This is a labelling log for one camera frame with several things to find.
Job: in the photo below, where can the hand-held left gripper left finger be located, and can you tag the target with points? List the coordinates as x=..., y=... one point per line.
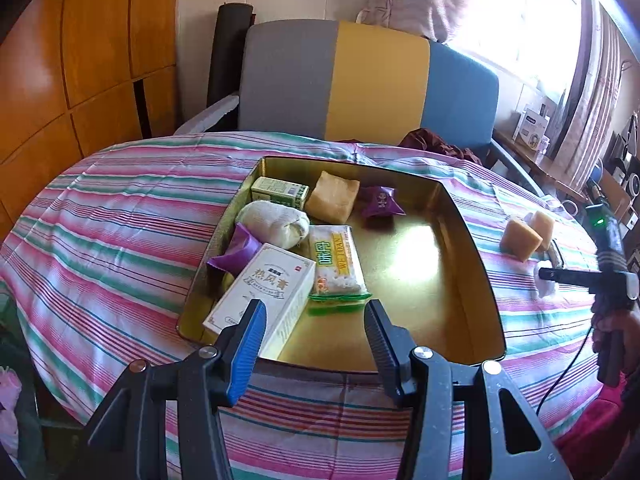
x=247, y=350

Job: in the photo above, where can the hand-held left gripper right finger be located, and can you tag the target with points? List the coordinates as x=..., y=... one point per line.
x=382, y=350

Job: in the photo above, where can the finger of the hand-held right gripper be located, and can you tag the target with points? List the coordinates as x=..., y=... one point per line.
x=567, y=276

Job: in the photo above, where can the white packet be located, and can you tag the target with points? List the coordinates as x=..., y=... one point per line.
x=549, y=287

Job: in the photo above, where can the white medicine box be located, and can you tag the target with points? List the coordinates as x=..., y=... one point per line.
x=270, y=290

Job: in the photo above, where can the gold metal tin tray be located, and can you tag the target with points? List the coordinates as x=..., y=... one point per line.
x=425, y=280

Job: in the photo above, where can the purple snack packet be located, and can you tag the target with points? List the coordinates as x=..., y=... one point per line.
x=235, y=255
x=380, y=202

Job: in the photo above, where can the rice cracker packet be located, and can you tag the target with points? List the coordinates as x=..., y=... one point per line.
x=335, y=265

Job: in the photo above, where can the person's right forearm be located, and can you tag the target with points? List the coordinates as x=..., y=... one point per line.
x=632, y=365

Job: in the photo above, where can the person's right hand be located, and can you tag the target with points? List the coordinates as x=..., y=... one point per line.
x=602, y=322

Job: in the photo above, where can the cluttered shelf unit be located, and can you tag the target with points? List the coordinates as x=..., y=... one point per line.
x=620, y=175

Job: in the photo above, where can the wooden desk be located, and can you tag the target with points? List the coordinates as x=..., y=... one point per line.
x=540, y=165

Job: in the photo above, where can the white rolled cloth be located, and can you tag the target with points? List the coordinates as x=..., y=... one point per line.
x=272, y=222

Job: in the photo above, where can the red blanket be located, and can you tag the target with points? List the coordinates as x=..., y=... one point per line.
x=595, y=425

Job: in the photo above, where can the white printed box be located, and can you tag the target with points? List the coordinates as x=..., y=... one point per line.
x=531, y=127

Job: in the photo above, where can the green carton box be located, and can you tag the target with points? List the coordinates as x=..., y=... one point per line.
x=277, y=192

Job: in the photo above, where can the pink checked curtain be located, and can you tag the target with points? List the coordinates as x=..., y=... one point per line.
x=590, y=85

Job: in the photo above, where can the dark red cloth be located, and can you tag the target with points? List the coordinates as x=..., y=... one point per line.
x=435, y=142

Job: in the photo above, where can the striped tablecloth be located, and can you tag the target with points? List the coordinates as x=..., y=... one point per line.
x=110, y=220

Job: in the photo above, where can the pink cloth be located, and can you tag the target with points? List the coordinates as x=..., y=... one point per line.
x=9, y=400

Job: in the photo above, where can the bright window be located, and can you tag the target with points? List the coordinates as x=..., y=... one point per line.
x=520, y=20

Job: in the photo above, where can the grey yellow blue chair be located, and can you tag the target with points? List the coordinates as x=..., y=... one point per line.
x=380, y=85

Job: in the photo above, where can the black rolled mat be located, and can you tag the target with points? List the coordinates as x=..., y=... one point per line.
x=227, y=60

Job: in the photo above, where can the wooden wardrobe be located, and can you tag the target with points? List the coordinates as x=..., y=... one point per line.
x=75, y=60

